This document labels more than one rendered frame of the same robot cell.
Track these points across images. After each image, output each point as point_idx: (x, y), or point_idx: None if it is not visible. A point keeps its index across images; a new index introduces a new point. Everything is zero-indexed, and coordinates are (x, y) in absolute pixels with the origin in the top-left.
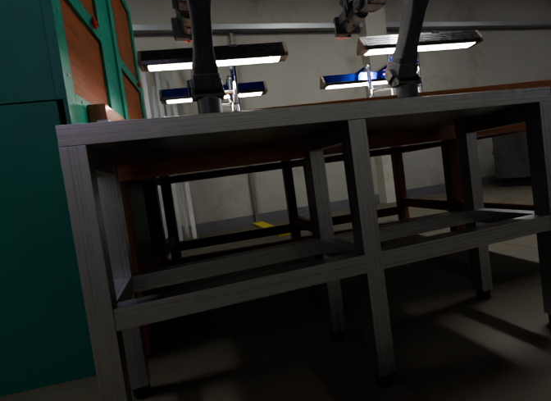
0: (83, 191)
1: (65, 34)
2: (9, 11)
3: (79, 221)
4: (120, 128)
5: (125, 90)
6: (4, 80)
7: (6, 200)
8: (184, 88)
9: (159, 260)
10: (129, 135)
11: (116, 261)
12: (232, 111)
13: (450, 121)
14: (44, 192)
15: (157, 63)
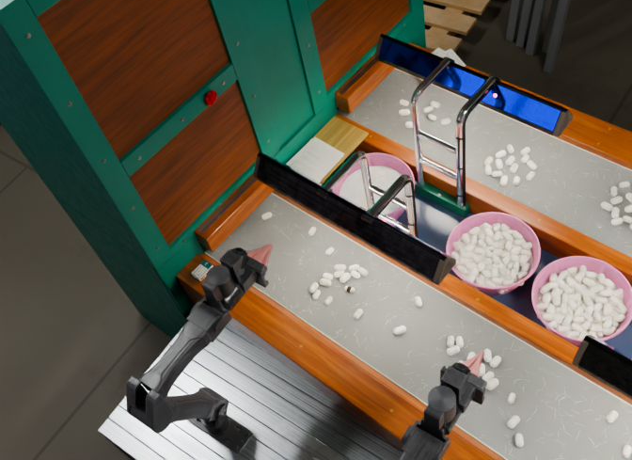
0: (119, 450)
1: (153, 198)
2: (100, 201)
3: (123, 453)
4: (125, 452)
5: (326, 25)
6: (117, 234)
7: (145, 284)
8: (417, 55)
9: None
10: (130, 455)
11: None
12: (291, 358)
13: None
14: (165, 298)
15: (274, 189)
